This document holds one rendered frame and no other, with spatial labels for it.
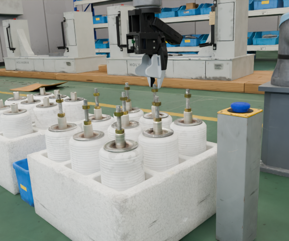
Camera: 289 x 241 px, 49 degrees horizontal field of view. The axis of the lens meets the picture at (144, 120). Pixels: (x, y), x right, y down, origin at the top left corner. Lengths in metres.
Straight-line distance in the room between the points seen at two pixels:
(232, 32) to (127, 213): 2.32
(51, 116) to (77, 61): 2.83
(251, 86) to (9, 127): 1.97
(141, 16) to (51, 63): 3.49
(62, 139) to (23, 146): 0.28
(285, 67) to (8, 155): 0.92
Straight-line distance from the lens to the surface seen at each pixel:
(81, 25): 4.03
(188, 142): 0.81
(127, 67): 3.36
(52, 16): 8.32
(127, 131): 0.80
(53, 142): 0.84
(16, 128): 1.11
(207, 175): 0.83
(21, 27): 5.21
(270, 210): 0.96
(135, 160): 0.65
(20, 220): 0.98
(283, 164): 1.17
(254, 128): 0.69
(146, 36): 0.84
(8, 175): 1.12
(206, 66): 2.85
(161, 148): 0.72
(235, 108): 0.68
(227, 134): 0.69
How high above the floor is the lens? 0.48
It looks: 15 degrees down
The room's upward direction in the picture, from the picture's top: 3 degrees counter-clockwise
